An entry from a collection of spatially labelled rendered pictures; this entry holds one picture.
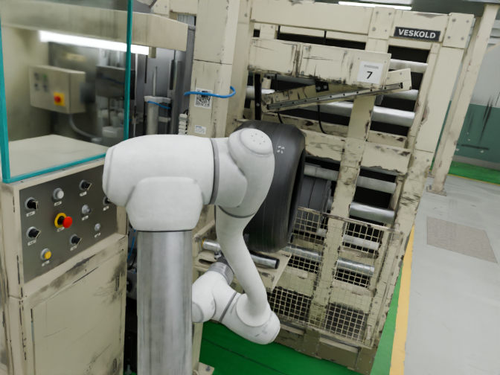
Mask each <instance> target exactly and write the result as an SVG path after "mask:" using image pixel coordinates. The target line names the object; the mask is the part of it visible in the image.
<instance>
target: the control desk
mask: <svg viewBox="0 0 500 375"><path fill-rule="evenodd" d="M105 158H106V157H103V158H98V159H95V160H91V161H87V162H84V163H81V164H76V165H73V166H70V167H65V168H63V169H59V170H55V171H51V172H49V173H44V174H41V175H38V176H33V177H30V178H27V179H23V180H19V181H17V182H11V183H9V184H7V183H4V182H2V174H1V154H0V375H123V369H124V331H125V310H126V272H127V252H128V235H127V234H128V233H129V217H128V214H127V212H126V207H121V206H117V205H115V204H114V203H112V202H111V201H110V200H109V199H108V198H107V195H106V194H105V193H104V192H103V169H104V163H105Z"/></svg>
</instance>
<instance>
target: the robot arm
mask: <svg viewBox="0 0 500 375"><path fill-rule="evenodd" d="M274 169H275V157H274V154H273V149H272V142H271V140H270V139H269V137H268V136H267V135H266V134H265V133H263V132H261V131H260V130H257V129H241V130H238V131H236V132H233V133H232V134H230V136H229V138H200V137H196V136H193V135H145V136H140V137H136V138H131V139H129V140H126V141H123V142H121V143H119V144H117V145H115V146H113V147H110V148H109V149H108V150H107V152H106V158H105V163H104V169H103V192H104V193H105V194H106V195H107V198H108V199H109V200H110V201H111V202H112V203H114V204H115V205H117V206H121V207H126V212H127V214H128V217H129V222H130V224H131V225H132V227H133V228H134V229H135V230H138V247H137V316H138V372H137V375H192V322H194V323H202V322H205V321H208V320H209V319H213V320H216V321H219V322H221V323H222V324H224V325H225V326H226V327H227V328H228V329H230V330H232V331H233V332H235V333H236V334H238V335H239V336H242V337H243V338H245V339H247V340H249V341H251V342H254V343H258V344H268V343H271V342H273V341H274V339H275V338H276V336H277V335H278V333H279V330H280V322H279V320H278V317H277V316H276V315H275V314H274V313H273V312H272V311H271V309H270V306H269V303H268V301H267V294H266V289H265V287H264V285H263V282H262V280H261V278H260V276H259V273H258V271H257V269H256V267H255V265H254V262H253V260H252V258H251V256H250V254H249V248H248V246H247V245H248V241H249V235H248V234H245V235H244V236H243V229H244V228H245V227H246V225H247V224H248V223H249V221H250V220H251V218H252V217H253V216H254V215H255V214H256V213H257V211H258V209H259V207H260V206H261V204H262V203H263V201H264V199H265V198H266V195H267V193H268V191H269V188H270V185H271V183H272V178H273V174H274ZM202 205H215V206H216V232H217V239H218V242H219V246H220V248H221V250H219V251H216V252H214V259H215V260H216V259H217V261H216V263H213V264H211V266H210V267H209V268H208V270H207V271H206V272H205V273H204V275H202V276H200V277H199V278H198V279H197V280H196V281H195V282H194V284H193V285H192V228H195V227H196V224H197V223H198V221H199V216H200V214H201V211H202ZM234 274H235V275H236V277H237V279H238V281H239V282H240V284H241V286H242V288H243V289H244V291H245V294H242V295H241V294H240V293H237V292H236V291H234V290H233V289H232V288H231V287H230V284H231V282H232V281H233V278H234Z"/></svg>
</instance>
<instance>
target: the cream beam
mask: <svg viewBox="0 0 500 375"><path fill-rule="evenodd" d="M390 59H391V54H387V53H381V52H375V51H363V50H357V49H350V48H339V47H333V46H326V45H315V44H309V43H302V42H290V41H284V40H278V39H267V38H260V37H254V36H251V40H250V46H249V58H248V64H247V70H249V71H259V72H264V73H269V74H279V75H284V76H289V77H299V78H304V79H309V80H319V81H324V82H329V83H338V84H344V85H349V86H358V87H364V88H369V89H379V90H383V89H384V88H385V82H386V78H387V75H388V70H389V63H390ZM361 61H365V62H371V63H382V64H383V67H382V73H381V77H380V80H379V84H376V83H366V82H361V81H357V77H358V73H359V67H360V63H361Z"/></svg>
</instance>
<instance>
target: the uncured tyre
mask: <svg viewBox="0 0 500 375"><path fill-rule="evenodd" d="M241 129H257V130H260V131H261V132H263V133H265V134H266V135H267V136H268V137H269V139H270V140H271V142H272V149H273V154H274V157H275V169H274V174H273V178H272V183H271V185H270V188H269V191H268V193H267V195H266V198H265V199H264V201H263V203H262V204H261V206H260V207H259V209H258V211H257V213H256V214H255V215H254V216H253V217H252V218H251V220H250V221H249V223H248V224H247V225H246V227H245V228H244V229H243V236H244V235H245V234H248V235H249V241H248V245H247V246H248V248H249V250H253V251H259V252H263V253H267V254H272V253H277V252H278V251H280V250H281V249H283V248H285V247H286V245H287V243H288V241H289V238H290V235H291V233H292V230H293V226H294V224H295V218H296V214H297V211H298V204H299V200H300V196H301V188H302V183H303V177H304V166H305V156H306V141H305V137H304V135H303V134H302V132H301V131H300V130H299V128H297V127H296V126H293V125H291V124H280V123H275V122H269V121H259V120H250V121H245V122H244V123H243V124H241V125H240V126H238V127H237V128H236V129H235V130H234V131H233V132H236V131H238V130H241ZM278 145H281V146H284V147H286V148H285V151H284V154H280V153H276V151H277V148H278Z"/></svg>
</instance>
